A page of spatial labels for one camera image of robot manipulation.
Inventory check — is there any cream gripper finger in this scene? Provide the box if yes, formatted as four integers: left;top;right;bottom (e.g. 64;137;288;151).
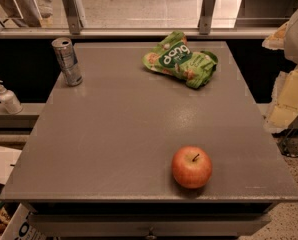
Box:
264;65;298;133

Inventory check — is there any green rice chip bag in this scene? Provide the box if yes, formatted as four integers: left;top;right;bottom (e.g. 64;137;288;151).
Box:
142;31;218;89

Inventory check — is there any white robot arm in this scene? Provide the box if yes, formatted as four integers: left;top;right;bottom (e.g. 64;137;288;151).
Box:
262;9;298;133

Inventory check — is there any silver redbull can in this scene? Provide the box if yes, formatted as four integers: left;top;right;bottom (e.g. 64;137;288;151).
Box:
52;37;82;86

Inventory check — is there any red apple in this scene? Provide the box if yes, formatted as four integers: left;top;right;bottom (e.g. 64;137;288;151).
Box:
172;146;212;189

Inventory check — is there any grey drawer front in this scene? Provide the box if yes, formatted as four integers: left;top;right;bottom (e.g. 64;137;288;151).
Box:
29;215;270;237

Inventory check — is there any drawer knob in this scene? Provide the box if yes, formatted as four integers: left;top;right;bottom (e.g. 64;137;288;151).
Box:
145;227;157;240

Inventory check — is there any white pump dispenser bottle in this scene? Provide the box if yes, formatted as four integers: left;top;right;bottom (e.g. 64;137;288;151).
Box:
0;80;23;114

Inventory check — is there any white paper sheet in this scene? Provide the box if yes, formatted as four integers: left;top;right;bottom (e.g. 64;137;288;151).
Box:
0;146;21;185

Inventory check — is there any white cardboard box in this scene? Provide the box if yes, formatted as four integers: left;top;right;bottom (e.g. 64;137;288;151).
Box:
0;204;47;240

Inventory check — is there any black cable on floor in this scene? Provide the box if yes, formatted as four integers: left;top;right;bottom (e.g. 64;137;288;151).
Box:
278;127;298;159

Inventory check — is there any right metal railing post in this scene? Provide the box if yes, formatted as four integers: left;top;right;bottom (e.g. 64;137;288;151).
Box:
198;0;216;35

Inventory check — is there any metal railing post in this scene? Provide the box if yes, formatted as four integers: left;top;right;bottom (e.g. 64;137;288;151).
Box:
62;0;81;35
198;0;216;35

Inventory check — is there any left metal railing post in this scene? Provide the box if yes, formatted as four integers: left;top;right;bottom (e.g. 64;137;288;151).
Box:
62;0;81;35

